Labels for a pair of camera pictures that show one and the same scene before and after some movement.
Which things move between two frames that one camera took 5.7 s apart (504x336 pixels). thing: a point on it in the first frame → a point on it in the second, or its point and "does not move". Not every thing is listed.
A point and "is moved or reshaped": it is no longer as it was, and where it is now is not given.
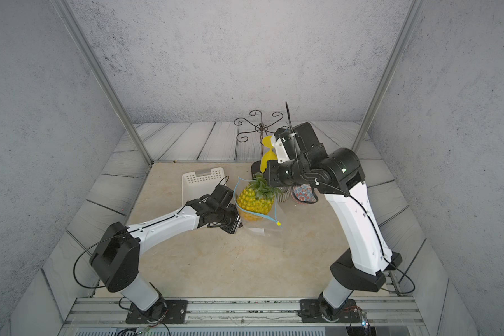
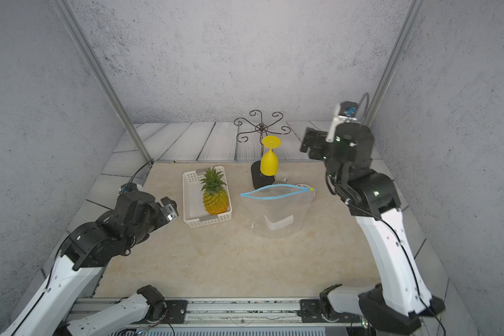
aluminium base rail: [381, 311] does not move
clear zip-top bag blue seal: [256, 204] is moved or reshaped
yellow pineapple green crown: [255, 201] → [215, 197]
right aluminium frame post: [389, 71] does not move
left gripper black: [238, 224] → [166, 217]
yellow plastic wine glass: [269, 152] does not move
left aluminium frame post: [88, 49] does not move
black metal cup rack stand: [256, 165] does not move
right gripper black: [272, 176] → [318, 140]
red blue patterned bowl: [303, 194] does not move
